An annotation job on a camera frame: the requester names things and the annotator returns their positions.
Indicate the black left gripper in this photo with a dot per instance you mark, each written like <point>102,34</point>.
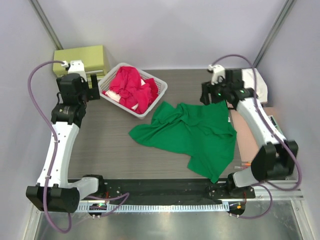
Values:
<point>91,93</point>

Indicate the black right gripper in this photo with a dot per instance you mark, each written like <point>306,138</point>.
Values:
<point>207,88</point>

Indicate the white plastic laundry basket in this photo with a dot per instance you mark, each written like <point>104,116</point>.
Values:
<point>104,84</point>

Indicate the green t shirt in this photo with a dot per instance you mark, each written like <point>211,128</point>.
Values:
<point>203,132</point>

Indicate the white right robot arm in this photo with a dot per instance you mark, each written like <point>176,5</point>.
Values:
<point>275,158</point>

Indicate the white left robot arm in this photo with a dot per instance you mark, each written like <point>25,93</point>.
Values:
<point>52,191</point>

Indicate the red t shirt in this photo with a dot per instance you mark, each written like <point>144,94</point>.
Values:
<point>127,83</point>

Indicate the yellow green drawer cabinet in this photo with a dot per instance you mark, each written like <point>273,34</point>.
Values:
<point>94,58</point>

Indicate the white folded t shirt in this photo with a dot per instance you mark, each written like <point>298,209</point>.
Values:
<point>261,87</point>

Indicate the pink desk mat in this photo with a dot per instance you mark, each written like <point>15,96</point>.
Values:
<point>247,145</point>

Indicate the teal paperback book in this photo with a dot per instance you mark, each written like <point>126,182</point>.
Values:
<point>274,122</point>

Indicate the blue marker pen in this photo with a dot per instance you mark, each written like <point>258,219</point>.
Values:
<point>241,167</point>

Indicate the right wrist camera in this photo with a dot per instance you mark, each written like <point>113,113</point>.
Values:
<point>218,73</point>

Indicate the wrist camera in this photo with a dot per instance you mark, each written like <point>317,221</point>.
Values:
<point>75,66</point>
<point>218,73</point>

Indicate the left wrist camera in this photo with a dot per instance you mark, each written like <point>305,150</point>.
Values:
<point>75,66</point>

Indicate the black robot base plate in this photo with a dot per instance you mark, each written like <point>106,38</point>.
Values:
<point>170,191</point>

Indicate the aluminium slotted rail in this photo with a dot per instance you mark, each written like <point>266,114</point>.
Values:
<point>98,207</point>

